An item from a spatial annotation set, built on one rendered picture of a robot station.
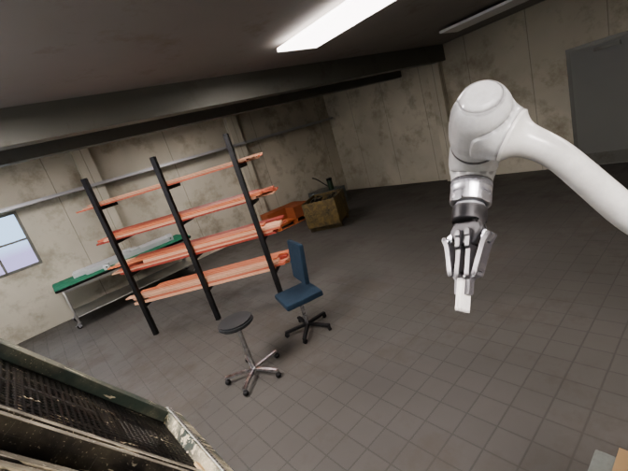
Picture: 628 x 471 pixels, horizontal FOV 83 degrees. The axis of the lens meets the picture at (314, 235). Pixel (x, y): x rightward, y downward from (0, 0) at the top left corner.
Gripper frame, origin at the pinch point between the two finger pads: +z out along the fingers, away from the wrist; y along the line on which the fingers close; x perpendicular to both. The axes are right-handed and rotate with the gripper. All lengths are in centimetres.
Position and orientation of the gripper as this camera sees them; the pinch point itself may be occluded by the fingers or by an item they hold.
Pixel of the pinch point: (463, 295)
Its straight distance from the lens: 83.2
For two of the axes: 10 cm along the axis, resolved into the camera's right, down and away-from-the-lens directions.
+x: 8.6, 2.7, 4.2
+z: -1.8, 9.5, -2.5
